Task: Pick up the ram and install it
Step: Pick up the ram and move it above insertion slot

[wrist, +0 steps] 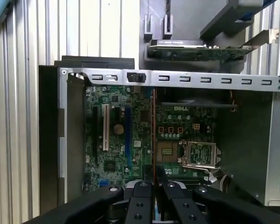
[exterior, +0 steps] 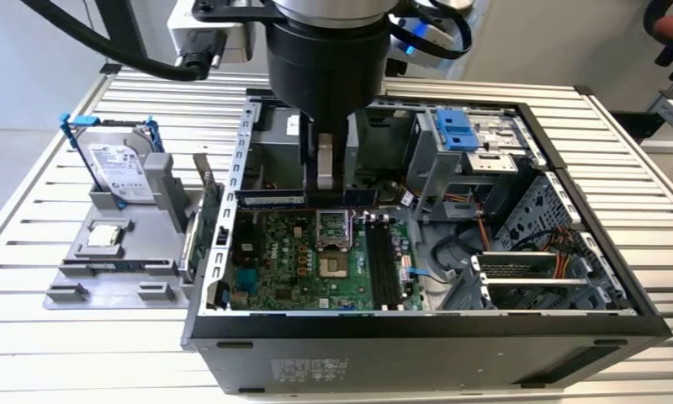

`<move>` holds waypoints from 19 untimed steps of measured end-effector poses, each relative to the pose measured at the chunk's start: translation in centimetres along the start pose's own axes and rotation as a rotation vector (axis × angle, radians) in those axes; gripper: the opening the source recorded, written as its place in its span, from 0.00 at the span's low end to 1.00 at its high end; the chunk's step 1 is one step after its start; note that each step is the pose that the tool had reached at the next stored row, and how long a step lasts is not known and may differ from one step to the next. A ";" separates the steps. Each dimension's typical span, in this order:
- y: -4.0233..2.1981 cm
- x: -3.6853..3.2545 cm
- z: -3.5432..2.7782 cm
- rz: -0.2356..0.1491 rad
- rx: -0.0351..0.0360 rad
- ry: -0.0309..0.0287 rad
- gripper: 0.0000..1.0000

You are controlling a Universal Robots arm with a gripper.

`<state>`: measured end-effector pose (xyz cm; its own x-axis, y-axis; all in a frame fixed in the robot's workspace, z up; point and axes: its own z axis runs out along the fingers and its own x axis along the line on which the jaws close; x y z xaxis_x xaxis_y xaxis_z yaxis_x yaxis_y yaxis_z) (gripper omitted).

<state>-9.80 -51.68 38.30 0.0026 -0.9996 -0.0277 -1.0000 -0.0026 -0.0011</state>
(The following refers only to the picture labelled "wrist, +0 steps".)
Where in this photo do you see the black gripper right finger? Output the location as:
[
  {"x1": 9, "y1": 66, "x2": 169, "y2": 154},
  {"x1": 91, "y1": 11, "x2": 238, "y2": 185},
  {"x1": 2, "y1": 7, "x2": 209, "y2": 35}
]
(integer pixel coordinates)
[{"x1": 157, "y1": 167, "x2": 280, "y2": 224}]

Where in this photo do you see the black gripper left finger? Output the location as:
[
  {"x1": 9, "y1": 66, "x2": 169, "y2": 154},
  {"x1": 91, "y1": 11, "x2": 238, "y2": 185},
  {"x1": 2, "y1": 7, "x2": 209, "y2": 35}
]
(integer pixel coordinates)
[{"x1": 21, "y1": 181, "x2": 154, "y2": 224}]

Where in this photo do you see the black RAM slot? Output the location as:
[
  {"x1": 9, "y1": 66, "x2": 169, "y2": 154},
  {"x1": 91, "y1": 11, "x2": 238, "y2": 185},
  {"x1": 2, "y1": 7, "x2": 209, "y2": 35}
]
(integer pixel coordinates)
[{"x1": 168, "y1": 178, "x2": 213, "y2": 187}]

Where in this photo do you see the CPU socket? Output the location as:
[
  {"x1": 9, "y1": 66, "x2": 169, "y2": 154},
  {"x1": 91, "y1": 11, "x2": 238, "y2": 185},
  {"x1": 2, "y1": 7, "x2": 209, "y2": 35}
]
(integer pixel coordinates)
[{"x1": 156, "y1": 139, "x2": 180, "y2": 164}]

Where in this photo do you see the green motherboard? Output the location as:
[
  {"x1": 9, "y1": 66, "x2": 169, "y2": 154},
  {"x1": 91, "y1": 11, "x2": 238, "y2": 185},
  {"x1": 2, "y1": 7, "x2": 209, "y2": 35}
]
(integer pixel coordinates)
[{"x1": 84, "y1": 85, "x2": 219, "y2": 189}]

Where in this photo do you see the metal socket cover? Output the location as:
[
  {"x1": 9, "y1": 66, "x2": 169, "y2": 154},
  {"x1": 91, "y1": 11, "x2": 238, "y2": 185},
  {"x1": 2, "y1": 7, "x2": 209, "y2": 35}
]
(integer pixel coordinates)
[{"x1": 181, "y1": 139, "x2": 222, "y2": 169}]

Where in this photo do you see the blue expansion slot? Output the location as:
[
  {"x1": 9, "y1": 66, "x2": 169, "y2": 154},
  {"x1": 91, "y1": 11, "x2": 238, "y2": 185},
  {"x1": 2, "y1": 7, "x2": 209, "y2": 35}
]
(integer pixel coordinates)
[{"x1": 124, "y1": 105, "x2": 132, "y2": 172}]

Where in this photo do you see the round coin battery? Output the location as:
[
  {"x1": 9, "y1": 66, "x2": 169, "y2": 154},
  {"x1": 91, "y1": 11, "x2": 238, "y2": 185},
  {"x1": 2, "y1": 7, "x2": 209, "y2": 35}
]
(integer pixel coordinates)
[{"x1": 113, "y1": 124, "x2": 125, "y2": 135}]

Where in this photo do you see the long black expansion slot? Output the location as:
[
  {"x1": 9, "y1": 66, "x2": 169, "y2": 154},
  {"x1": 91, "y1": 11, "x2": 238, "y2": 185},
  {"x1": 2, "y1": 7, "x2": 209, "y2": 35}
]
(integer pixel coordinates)
[{"x1": 91, "y1": 105, "x2": 100, "y2": 165}]

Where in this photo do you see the white expansion slot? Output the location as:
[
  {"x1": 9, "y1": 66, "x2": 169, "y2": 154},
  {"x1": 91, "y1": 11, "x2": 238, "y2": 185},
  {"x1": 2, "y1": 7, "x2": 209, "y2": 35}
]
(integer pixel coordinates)
[{"x1": 102, "y1": 103, "x2": 111, "y2": 152}]

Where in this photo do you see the short black expansion slot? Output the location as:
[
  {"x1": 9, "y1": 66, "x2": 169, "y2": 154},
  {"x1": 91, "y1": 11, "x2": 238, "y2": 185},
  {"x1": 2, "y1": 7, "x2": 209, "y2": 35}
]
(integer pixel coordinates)
[{"x1": 113, "y1": 106, "x2": 121, "y2": 123}]

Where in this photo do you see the grey power supply unit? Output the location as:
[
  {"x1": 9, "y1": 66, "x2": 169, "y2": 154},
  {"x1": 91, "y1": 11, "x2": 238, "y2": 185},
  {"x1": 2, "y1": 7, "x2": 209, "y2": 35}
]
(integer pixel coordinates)
[{"x1": 214, "y1": 90, "x2": 280, "y2": 207}]

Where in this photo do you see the black open PC case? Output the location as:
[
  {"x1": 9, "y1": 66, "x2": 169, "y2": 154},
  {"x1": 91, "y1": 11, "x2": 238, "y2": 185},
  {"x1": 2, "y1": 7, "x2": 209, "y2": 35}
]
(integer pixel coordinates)
[{"x1": 38, "y1": 55, "x2": 280, "y2": 224}]

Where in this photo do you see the green graphics card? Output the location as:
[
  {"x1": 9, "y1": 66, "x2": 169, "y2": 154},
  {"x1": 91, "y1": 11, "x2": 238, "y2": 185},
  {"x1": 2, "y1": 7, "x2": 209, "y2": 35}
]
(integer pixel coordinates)
[{"x1": 147, "y1": 28, "x2": 280, "y2": 62}]

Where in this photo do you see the hard disk in blue carrier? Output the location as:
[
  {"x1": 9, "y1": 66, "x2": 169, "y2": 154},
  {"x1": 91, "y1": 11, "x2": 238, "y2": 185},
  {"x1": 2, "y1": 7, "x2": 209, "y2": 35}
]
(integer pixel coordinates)
[{"x1": 233, "y1": 0, "x2": 275, "y2": 23}]

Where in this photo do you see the thin wire locking lever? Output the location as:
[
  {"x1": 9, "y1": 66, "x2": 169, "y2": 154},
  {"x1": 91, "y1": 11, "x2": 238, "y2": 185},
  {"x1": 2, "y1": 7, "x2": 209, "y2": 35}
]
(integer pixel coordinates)
[{"x1": 181, "y1": 164, "x2": 223, "y2": 170}]

